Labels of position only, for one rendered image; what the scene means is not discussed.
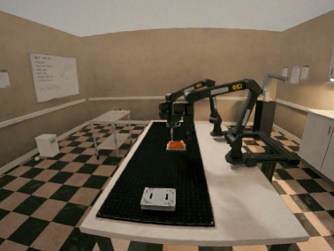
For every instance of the orange tube rack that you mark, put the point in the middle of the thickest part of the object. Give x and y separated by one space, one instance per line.
177 144

